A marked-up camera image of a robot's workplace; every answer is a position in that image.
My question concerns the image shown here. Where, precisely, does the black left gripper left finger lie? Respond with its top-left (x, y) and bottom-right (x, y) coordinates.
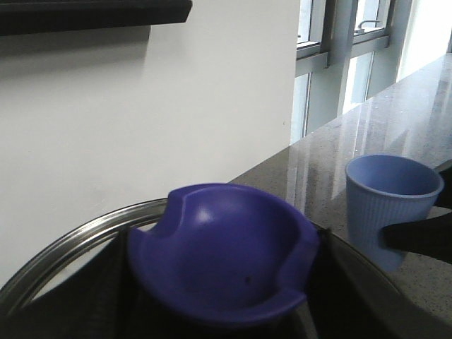
top-left (1, 234), bottom-right (148, 338)

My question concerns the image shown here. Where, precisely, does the grey framed window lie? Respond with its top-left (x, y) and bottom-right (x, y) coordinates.
top-left (290, 1), bottom-right (413, 143)

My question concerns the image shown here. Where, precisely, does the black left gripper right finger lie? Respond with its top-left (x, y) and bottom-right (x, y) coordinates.
top-left (306, 230), bottom-right (451, 338)

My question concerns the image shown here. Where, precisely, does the black range hood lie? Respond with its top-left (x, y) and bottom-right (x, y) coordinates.
top-left (1, 0), bottom-right (193, 36)

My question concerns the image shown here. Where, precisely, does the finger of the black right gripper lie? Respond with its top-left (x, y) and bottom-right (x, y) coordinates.
top-left (381, 217), bottom-right (451, 263)
top-left (434, 159), bottom-right (452, 208)

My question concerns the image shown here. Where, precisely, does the light blue ribbed cup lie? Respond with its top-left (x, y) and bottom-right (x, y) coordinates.
top-left (345, 154), bottom-right (444, 272)

